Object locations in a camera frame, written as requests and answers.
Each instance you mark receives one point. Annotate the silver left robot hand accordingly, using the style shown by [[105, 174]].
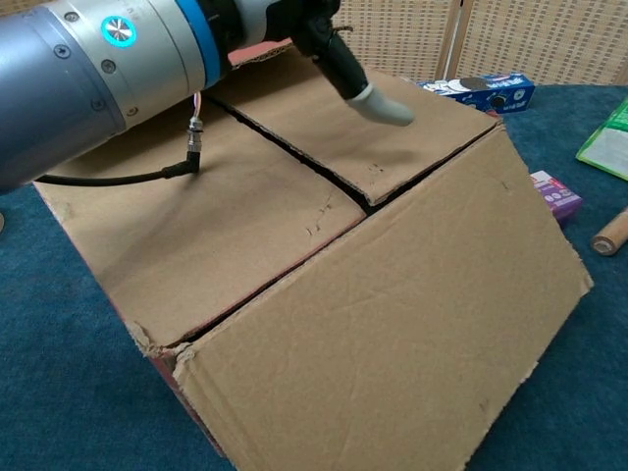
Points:
[[338, 59]]

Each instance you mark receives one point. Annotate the brown cardboard box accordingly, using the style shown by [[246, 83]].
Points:
[[392, 319]]

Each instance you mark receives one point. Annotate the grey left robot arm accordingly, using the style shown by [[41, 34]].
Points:
[[73, 88]]

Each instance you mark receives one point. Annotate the blue Oreo cookie pack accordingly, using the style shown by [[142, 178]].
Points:
[[495, 93]]

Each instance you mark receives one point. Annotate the small purple box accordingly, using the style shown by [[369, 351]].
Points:
[[557, 198]]

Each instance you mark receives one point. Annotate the green paper package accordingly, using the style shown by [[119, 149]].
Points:
[[608, 144]]

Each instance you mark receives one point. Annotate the woven wooden folding screen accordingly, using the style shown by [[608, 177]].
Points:
[[539, 39]]

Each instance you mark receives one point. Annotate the brown paper-wrapped stick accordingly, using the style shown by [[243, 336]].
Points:
[[611, 238]]

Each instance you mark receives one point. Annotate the teal table cover cloth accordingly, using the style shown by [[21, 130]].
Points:
[[59, 368]]

